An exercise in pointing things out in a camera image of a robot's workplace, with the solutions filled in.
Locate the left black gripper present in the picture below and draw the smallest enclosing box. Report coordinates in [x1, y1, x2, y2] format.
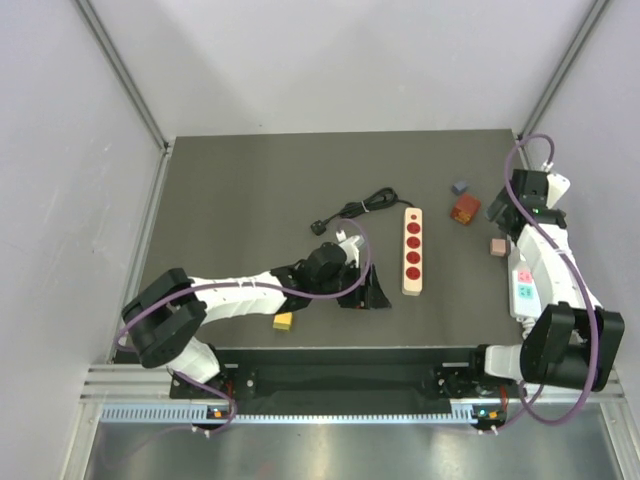
[312, 262, 390, 310]

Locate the red koi fish adapter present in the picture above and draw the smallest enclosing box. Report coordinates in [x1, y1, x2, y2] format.
[450, 193, 481, 225]

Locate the grey USB-C charger plug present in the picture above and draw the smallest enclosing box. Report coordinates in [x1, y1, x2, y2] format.
[451, 181, 469, 196]

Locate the yellow USB charger plug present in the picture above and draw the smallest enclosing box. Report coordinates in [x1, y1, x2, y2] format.
[272, 312, 293, 331]

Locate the white red power strip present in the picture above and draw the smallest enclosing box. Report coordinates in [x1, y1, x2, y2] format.
[402, 207, 424, 296]

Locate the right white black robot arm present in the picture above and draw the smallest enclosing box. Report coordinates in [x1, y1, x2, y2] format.
[466, 169, 625, 396]

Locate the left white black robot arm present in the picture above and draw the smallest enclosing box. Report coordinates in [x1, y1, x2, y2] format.
[121, 235, 391, 397]

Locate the pink USB charger plug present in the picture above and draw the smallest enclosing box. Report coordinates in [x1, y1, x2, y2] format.
[490, 238, 509, 257]

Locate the white multi-socket power strip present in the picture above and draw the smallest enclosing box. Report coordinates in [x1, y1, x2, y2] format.
[507, 247, 541, 320]

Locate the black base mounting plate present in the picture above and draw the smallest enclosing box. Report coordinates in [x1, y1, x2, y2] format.
[171, 362, 515, 401]

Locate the black power cord with plug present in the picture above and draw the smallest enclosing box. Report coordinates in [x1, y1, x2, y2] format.
[310, 187, 416, 236]

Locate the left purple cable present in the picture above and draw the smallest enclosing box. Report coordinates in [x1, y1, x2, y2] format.
[113, 217, 372, 436]

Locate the grey slotted cable duct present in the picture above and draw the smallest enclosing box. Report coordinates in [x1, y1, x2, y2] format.
[99, 402, 509, 426]

